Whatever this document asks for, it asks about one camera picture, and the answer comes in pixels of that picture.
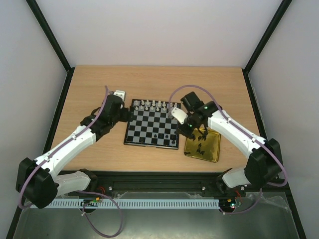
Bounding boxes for black chess pieces in tray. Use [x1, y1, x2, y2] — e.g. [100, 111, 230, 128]
[187, 134, 206, 155]

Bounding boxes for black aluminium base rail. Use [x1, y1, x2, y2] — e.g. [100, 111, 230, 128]
[94, 171, 290, 199]

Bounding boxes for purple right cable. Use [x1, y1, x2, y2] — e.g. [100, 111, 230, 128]
[168, 85, 289, 215]

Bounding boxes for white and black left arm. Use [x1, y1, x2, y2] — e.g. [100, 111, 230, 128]
[16, 90, 134, 209]

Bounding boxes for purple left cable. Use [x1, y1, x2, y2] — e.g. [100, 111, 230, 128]
[18, 85, 123, 238]

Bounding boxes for purple cable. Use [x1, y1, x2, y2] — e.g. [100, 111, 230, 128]
[18, 85, 123, 238]
[168, 85, 289, 215]

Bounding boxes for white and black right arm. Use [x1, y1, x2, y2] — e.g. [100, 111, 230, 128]
[169, 92, 283, 195]

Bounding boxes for gold rectangular tray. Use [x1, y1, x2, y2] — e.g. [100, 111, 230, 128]
[184, 127, 221, 163]

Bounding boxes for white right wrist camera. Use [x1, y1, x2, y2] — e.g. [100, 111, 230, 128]
[170, 107, 188, 124]

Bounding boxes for white chess piece row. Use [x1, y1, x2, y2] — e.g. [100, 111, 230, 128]
[132, 99, 181, 113]

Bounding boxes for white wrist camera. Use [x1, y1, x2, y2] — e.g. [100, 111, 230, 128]
[170, 107, 188, 124]
[113, 90, 126, 102]

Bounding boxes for slotted grey cable duct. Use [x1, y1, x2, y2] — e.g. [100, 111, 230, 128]
[47, 199, 220, 210]

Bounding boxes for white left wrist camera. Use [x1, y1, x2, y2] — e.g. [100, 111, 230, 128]
[113, 90, 126, 102]

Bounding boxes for black and grey chessboard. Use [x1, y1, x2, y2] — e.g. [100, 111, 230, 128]
[124, 111, 179, 150]

